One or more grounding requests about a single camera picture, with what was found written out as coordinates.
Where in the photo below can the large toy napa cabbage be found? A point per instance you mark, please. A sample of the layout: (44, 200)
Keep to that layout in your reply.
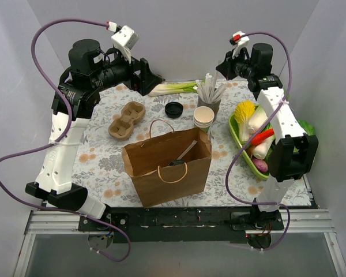
(257, 119)

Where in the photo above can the black plastic coffee lid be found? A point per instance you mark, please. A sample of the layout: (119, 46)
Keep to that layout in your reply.
(176, 162)

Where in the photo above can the stack of black lids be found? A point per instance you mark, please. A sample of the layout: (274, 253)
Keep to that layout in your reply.
(173, 110)

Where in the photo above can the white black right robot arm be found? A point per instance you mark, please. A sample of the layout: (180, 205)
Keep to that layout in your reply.
(294, 149)

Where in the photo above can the purple toy onion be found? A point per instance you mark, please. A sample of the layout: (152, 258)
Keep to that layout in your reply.
(260, 165)

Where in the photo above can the stack of paper cups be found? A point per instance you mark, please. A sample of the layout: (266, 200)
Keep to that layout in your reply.
(203, 118)

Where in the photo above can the aluminium frame rail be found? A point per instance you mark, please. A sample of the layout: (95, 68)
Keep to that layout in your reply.
(299, 220)

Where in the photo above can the brown cup with straws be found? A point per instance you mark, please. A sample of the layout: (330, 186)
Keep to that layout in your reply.
(209, 93)

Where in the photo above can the toy green lettuce head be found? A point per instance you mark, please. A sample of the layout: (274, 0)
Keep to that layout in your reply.
(308, 128)

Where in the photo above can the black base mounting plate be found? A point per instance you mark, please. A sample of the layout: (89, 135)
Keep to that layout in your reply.
(174, 224)

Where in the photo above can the white straw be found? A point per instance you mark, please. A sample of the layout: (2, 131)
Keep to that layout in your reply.
(187, 150)

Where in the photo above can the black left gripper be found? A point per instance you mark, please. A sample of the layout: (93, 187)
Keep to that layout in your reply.
(136, 77)

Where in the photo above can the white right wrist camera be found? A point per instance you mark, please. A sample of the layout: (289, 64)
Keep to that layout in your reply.
(239, 41)

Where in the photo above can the brown cardboard cup carrier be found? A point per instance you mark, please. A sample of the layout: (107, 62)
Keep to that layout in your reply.
(122, 128)

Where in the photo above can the orange toy carrot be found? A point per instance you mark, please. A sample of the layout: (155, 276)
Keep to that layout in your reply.
(259, 138)

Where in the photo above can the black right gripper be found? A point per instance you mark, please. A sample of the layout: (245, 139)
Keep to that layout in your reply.
(229, 67)

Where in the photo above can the brown paper bag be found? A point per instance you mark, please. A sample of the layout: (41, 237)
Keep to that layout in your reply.
(146, 163)

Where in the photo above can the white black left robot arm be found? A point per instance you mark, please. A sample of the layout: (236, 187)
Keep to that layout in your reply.
(91, 71)

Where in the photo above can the green plastic tray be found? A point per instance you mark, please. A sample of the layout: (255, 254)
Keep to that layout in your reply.
(234, 130)

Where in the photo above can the floral patterned table mat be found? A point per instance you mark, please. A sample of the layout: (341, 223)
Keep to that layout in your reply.
(99, 166)

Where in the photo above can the green white toy leek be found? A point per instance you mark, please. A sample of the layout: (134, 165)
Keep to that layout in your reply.
(173, 88)

